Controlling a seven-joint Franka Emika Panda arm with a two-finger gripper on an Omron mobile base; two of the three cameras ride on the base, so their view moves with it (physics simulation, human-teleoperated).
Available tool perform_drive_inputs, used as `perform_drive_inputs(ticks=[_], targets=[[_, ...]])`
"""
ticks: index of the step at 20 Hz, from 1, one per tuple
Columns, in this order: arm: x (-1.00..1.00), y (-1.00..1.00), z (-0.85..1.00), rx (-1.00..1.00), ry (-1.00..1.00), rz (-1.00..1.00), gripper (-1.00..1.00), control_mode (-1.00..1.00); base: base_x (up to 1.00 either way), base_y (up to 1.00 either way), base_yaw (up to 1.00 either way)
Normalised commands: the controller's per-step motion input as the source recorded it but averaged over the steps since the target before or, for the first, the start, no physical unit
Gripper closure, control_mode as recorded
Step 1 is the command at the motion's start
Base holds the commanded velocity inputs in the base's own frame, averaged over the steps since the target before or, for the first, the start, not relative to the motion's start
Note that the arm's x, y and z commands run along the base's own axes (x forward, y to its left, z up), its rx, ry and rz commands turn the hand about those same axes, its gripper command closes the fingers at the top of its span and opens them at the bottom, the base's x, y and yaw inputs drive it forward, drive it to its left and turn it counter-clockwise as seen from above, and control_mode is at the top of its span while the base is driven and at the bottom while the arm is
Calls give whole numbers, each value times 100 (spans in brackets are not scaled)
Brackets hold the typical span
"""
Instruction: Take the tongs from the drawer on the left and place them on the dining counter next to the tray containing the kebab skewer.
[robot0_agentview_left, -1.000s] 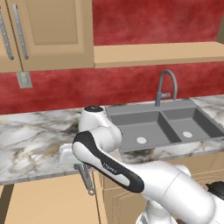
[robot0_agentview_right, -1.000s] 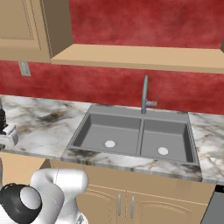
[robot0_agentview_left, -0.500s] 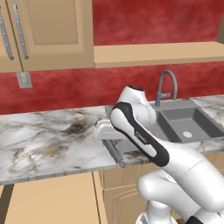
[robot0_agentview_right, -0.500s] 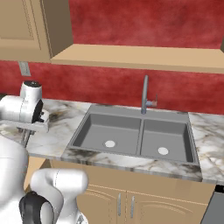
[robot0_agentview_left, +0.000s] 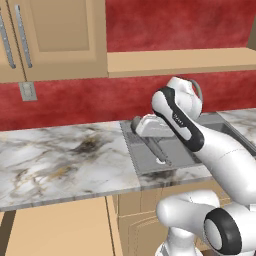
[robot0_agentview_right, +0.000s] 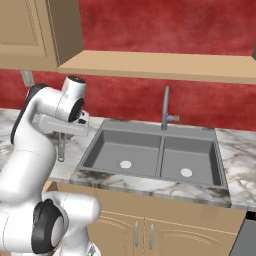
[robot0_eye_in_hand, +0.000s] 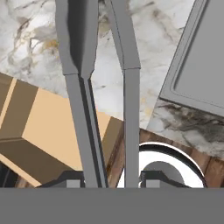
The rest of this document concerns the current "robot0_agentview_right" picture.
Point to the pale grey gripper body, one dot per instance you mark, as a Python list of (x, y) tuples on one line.
[(60, 125)]

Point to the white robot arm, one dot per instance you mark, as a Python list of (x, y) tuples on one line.
[(30, 173)]

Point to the grey metal kitchen utensil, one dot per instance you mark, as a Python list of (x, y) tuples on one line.
[(61, 146)]

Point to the grey double sink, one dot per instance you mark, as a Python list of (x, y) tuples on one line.
[(146, 150)]

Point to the grey metal tap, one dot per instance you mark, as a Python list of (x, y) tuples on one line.
[(165, 103)]

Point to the tan base cupboard door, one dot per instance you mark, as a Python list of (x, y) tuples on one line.
[(115, 238), (190, 241)]

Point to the tan base cupboard front panel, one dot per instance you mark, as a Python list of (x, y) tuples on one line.
[(160, 206)]

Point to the grey dishwasher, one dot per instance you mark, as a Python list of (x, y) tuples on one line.
[(245, 238)]

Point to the grey wall socket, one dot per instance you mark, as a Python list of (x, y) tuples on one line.
[(28, 78)]

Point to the tan wall cupboard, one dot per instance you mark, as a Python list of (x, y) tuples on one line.
[(65, 30)]

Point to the tan wall cupboard door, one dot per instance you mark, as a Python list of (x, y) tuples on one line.
[(23, 33)]

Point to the tan wooden wall shelf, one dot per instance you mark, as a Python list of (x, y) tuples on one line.
[(160, 65)]

